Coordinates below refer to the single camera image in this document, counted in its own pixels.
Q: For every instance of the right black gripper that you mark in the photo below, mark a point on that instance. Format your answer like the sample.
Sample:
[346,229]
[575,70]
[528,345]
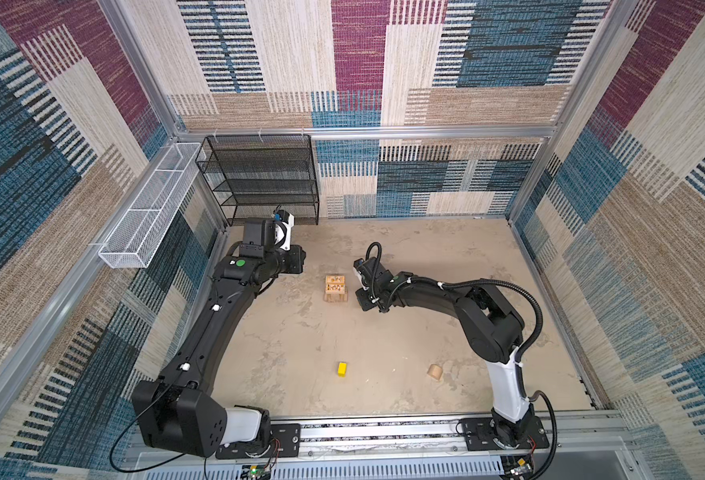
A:
[366,304]

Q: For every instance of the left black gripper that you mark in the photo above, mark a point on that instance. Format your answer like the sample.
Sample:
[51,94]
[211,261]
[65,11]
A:
[294,259]

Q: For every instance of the patterned wood block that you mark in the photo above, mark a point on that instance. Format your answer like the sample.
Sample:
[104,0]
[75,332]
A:
[335,289]
[335,280]

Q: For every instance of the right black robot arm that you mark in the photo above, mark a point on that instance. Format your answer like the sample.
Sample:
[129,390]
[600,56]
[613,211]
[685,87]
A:
[500,320]

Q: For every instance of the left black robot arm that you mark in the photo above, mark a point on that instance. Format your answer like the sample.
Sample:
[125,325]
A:
[176,412]

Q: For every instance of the small wood cylinder block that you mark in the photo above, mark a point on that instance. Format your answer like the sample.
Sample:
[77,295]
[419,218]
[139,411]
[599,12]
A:
[435,371]

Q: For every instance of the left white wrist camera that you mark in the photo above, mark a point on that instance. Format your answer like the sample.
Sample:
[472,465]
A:
[283,224]

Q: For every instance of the black wire shelf rack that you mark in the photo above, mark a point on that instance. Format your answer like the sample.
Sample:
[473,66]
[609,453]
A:
[252,175]

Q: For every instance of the white wire mesh basket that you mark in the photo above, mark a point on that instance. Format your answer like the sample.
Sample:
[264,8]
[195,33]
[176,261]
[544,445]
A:
[135,240]

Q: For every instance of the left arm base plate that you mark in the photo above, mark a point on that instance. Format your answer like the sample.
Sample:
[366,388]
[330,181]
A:
[282,440]

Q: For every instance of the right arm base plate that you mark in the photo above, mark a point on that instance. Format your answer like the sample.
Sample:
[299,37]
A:
[481,434]

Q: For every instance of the aluminium front rail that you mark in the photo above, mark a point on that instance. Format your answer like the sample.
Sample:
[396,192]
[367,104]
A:
[590,445]

